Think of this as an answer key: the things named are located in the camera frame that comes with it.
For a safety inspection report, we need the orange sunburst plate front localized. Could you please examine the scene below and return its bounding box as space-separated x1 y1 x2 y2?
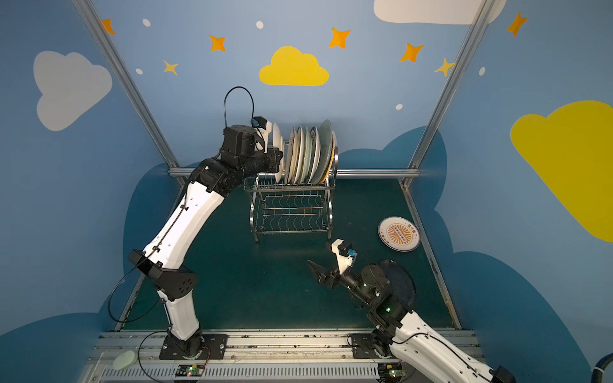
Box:
272 123 285 183

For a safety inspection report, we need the orange sunburst plate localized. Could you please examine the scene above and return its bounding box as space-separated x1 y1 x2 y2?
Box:
272 123 285 183
378 216 421 252

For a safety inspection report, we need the cream floral plate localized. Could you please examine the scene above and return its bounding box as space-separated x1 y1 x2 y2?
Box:
284 129 295 184

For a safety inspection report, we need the white plate grey emblem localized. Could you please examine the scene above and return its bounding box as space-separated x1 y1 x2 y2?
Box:
293 127 306 184

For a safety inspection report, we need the light green flower plate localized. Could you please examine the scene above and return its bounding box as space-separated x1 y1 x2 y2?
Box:
301 128 313 184

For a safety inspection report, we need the white plate dark lettered rim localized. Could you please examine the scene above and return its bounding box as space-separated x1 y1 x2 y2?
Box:
308 126 321 184

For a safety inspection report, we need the plain pale green plate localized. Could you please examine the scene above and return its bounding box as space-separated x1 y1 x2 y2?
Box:
313 120 333 184

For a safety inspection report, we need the dark navy plate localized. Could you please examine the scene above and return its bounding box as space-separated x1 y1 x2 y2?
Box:
385 259 417 311

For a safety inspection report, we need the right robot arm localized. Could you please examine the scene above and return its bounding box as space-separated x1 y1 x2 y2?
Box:
307 239 516 382

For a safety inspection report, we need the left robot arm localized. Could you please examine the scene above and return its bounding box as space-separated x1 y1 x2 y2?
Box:
129 117 283 360

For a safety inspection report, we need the stainless steel dish rack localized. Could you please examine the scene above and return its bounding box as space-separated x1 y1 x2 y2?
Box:
243 145 338 244

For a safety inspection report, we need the orange sunburst plate right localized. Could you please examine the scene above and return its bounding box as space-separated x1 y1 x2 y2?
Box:
378 216 421 252

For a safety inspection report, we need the right controller board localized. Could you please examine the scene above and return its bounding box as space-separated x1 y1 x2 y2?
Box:
378 364 405 381

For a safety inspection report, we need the controller board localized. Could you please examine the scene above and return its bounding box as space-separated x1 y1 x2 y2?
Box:
175 365 205 378
378 364 405 381

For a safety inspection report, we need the left controller board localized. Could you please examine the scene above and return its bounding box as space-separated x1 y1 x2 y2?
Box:
175 365 205 378

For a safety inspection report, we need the pale green round disc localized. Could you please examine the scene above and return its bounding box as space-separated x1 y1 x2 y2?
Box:
112 350 137 371

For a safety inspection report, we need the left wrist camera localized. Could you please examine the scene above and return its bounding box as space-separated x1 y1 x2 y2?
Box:
252 116 272 153

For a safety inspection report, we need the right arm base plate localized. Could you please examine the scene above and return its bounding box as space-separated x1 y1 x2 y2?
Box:
348 333 391 359

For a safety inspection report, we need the left aluminium frame post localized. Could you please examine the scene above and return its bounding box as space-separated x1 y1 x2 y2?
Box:
72 0 180 171

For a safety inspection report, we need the aluminium frame post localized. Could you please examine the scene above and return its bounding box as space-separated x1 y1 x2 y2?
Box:
402 0 496 191
72 0 180 171

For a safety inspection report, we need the rear aluminium frame bar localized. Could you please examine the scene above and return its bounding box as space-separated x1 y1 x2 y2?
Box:
169 167 420 179

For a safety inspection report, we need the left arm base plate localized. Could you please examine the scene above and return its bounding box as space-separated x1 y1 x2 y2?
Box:
159 332 228 361

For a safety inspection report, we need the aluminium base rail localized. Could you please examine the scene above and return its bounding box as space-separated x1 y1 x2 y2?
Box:
79 329 427 382

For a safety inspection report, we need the right aluminium frame post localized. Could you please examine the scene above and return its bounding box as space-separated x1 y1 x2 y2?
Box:
402 0 496 191

